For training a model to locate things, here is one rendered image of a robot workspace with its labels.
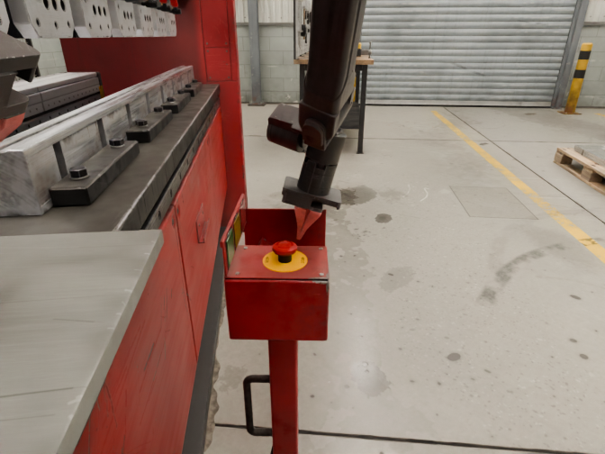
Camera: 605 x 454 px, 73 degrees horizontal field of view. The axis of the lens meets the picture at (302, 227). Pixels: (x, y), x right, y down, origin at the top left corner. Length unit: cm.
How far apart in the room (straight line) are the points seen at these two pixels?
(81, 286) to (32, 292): 2
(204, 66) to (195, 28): 18
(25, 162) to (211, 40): 173
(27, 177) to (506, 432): 141
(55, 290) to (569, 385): 170
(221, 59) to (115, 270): 211
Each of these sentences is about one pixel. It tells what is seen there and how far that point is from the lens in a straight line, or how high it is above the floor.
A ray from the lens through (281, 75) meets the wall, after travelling 751.
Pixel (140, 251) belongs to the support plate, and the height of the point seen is 100.
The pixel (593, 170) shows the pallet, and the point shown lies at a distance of 405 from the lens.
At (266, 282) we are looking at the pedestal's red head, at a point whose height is 77.
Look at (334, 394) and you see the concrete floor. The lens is 150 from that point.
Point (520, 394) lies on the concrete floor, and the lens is 167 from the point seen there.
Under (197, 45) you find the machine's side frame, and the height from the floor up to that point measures 106.
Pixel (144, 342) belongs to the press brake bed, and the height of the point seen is 67.
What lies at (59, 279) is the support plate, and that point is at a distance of 23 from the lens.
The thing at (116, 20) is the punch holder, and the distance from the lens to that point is 109.
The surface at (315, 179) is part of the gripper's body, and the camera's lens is 67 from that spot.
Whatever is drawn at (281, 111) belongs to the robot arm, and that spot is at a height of 100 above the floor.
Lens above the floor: 111
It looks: 25 degrees down
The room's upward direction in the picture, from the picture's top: straight up
